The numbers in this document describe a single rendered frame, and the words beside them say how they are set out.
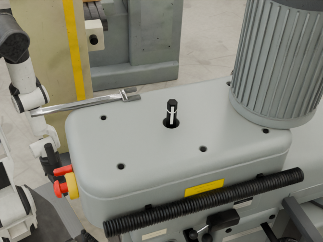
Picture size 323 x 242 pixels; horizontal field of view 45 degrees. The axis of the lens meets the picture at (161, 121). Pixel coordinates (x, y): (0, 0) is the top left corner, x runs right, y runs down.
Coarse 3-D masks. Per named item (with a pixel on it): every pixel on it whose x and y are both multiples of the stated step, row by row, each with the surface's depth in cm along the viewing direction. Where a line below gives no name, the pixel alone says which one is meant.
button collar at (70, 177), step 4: (72, 172) 88; (68, 176) 86; (72, 176) 86; (68, 180) 86; (72, 180) 86; (68, 184) 85; (72, 184) 85; (76, 184) 86; (68, 188) 85; (72, 188) 85; (76, 188) 85; (72, 192) 85; (76, 192) 86; (72, 196) 86; (76, 196) 86
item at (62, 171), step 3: (69, 165) 99; (57, 168) 98; (60, 168) 98; (63, 168) 98; (66, 168) 98; (69, 168) 98; (54, 171) 98; (57, 171) 97; (60, 171) 97; (63, 171) 98; (66, 171) 98; (69, 171) 98; (72, 171) 98; (54, 174) 98; (57, 174) 97; (60, 174) 98; (63, 174) 98
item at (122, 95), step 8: (128, 88) 92; (136, 88) 92; (104, 96) 90; (112, 96) 90; (120, 96) 90; (136, 96) 90; (64, 104) 87; (72, 104) 87; (80, 104) 87; (88, 104) 88; (96, 104) 88; (32, 112) 85; (40, 112) 85; (48, 112) 85; (56, 112) 86
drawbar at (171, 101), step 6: (168, 102) 81; (174, 102) 81; (168, 108) 82; (174, 108) 81; (168, 114) 83; (174, 114) 82; (168, 120) 84; (174, 120) 84; (168, 126) 85; (174, 126) 85
